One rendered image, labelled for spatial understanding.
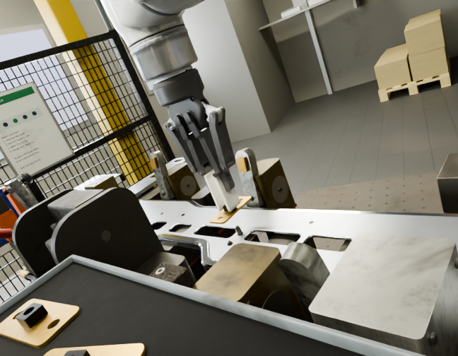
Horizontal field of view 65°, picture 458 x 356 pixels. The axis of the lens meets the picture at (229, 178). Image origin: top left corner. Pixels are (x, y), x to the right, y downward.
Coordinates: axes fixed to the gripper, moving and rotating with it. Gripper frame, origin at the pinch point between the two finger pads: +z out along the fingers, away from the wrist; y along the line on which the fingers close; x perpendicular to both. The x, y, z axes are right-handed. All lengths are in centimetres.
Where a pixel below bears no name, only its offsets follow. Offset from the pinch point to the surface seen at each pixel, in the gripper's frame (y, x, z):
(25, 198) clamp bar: 44.8, 16.4, -7.9
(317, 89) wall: 270, -509, 96
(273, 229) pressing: -6.1, -1.9, 9.0
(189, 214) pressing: 19.9, -4.8, 9.0
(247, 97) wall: 287, -350, 51
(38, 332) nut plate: -14.1, 34.3, -7.2
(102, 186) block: 70, -11, 4
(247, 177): 5.9, -12.4, 4.2
